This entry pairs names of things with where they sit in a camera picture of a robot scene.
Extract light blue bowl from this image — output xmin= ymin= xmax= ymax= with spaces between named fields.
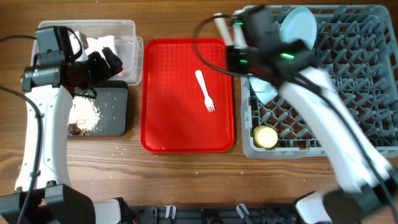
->
xmin=249 ymin=77 xmax=278 ymax=105

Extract pink plastic fork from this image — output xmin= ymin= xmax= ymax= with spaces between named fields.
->
xmin=195 ymin=70 xmax=215 ymax=112

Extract light blue plate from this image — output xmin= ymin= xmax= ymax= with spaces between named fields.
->
xmin=279 ymin=7 xmax=317 ymax=50

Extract yellow plastic cup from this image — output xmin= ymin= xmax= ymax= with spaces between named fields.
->
xmin=253 ymin=126 xmax=279 ymax=149

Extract cream plastic spoon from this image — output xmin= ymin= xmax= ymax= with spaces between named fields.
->
xmin=214 ymin=12 xmax=234 ymax=46

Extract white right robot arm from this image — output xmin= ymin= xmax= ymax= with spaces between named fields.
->
xmin=229 ymin=6 xmax=397 ymax=223

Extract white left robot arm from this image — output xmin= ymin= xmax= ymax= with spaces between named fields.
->
xmin=1 ymin=26 xmax=137 ymax=223

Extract black food waste tray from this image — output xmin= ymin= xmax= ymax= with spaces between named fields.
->
xmin=67 ymin=80 xmax=129 ymax=137

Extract grey dishwasher rack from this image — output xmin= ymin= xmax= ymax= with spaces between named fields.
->
xmin=241 ymin=5 xmax=397 ymax=159

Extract clear plastic bin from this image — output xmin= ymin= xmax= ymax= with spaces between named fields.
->
xmin=38 ymin=19 xmax=144 ymax=86

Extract crumpled white tissue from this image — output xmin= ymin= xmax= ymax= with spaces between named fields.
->
xmin=85 ymin=35 xmax=118 ymax=58

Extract rice and food scraps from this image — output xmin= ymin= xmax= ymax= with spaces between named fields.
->
xmin=68 ymin=96 xmax=101 ymax=135

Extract red serving tray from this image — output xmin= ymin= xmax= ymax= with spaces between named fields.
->
xmin=140 ymin=38 xmax=234 ymax=154

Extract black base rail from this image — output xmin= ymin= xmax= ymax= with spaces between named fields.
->
xmin=130 ymin=204 xmax=301 ymax=224

